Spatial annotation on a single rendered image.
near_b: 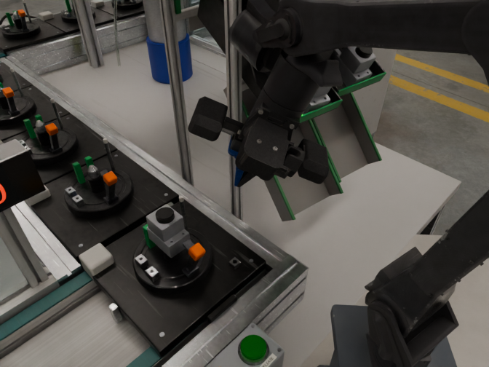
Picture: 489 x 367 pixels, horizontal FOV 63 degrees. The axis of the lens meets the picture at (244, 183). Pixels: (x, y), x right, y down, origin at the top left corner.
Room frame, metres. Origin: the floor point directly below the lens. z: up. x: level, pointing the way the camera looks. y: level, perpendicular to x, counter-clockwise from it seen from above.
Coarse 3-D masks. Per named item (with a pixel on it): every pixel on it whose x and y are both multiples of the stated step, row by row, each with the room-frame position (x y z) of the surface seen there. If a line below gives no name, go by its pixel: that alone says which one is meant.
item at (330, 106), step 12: (204, 0) 0.73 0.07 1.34; (216, 0) 0.70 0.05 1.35; (204, 12) 0.73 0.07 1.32; (216, 12) 0.70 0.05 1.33; (204, 24) 0.74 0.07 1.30; (216, 24) 0.70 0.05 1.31; (216, 36) 0.71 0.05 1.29; (252, 72) 0.62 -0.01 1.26; (252, 84) 0.62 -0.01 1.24; (264, 84) 0.64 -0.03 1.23; (336, 96) 0.63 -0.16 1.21; (324, 108) 0.59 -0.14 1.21; (300, 120) 0.57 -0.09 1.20
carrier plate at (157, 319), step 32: (192, 224) 0.55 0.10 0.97; (128, 256) 0.47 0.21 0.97; (224, 256) 0.47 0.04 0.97; (256, 256) 0.47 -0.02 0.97; (128, 288) 0.40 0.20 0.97; (192, 288) 0.40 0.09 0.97; (224, 288) 0.40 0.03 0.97; (160, 320) 0.34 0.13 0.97; (192, 320) 0.34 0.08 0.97; (160, 352) 0.29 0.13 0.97
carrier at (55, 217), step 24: (96, 168) 0.63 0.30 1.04; (120, 168) 0.73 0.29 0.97; (48, 192) 0.63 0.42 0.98; (72, 192) 0.61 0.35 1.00; (96, 192) 0.62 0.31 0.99; (120, 192) 0.62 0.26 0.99; (144, 192) 0.64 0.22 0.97; (168, 192) 0.64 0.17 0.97; (48, 216) 0.57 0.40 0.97; (72, 216) 0.57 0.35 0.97; (96, 216) 0.57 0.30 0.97; (120, 216) 0.57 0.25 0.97; (144, 216) 0.57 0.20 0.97; (72, 240) 0.51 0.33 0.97; (96, 240) 0.51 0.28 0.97
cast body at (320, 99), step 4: (320, 88) 0.59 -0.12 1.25; (324, 88) 0.59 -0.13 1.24; (328, 88) 0.60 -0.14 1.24; (316, 92) 0.59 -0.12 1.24; (320, 92) 0.59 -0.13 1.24; (324, 92) 0.60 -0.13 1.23; (316, 96) 0.59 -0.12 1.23; (320, 96) 0.60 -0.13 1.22; (324, 96) 0.60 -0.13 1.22; (328, 96) 0.61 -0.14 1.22; (312, 100) 0.59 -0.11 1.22; (316, 100) 0.59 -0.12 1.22; (320, 100) 0.59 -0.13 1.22; (324, 100) 0.59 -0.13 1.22; (328, 100) 0.60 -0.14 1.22; (312, 104) 0.58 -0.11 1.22; (316, 104) 0.58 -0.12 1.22; (320, 104) 0.59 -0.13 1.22; (324, 104) 0.60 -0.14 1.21; (308, 108) 0.58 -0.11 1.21; (312, 108) 0.59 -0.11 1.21; (316, 108) 0.59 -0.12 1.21; (304, 112) 0.59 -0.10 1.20; (308, 112) 0.59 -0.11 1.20
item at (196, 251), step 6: (186, 246) 0.41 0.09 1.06; (192, 246) 0.40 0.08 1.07; (198, 246) 0.40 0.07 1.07; (192, 252) 0.39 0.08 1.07; (198, 252) 0.40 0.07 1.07; (204, 252) 0.40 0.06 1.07; (192, 258) 0.39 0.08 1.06; (198, 258) 0.39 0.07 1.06; (186, 264) 0.41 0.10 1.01; (192, 264) 0.40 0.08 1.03
